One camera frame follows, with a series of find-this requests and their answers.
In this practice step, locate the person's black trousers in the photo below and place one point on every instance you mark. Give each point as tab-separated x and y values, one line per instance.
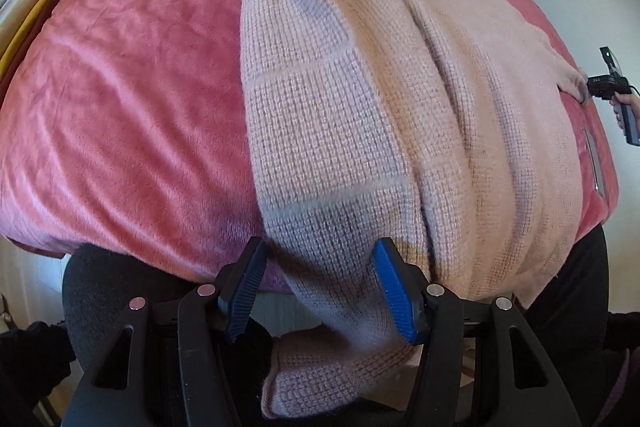
565	287

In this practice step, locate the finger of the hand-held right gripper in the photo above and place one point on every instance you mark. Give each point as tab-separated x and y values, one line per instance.
592	88

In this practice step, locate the person's right hand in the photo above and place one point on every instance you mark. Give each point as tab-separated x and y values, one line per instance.
636	104

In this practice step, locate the pink knit sweater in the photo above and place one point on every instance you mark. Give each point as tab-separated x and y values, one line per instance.
350	107

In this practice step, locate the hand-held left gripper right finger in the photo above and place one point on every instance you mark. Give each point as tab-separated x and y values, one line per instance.
395	294

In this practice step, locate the black cloth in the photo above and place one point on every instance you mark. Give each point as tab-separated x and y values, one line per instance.
30	357

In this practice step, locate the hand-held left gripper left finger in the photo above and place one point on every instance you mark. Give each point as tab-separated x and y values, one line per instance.
245	294

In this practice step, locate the pink fleece blanket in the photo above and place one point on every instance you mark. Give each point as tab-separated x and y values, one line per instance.
125	107

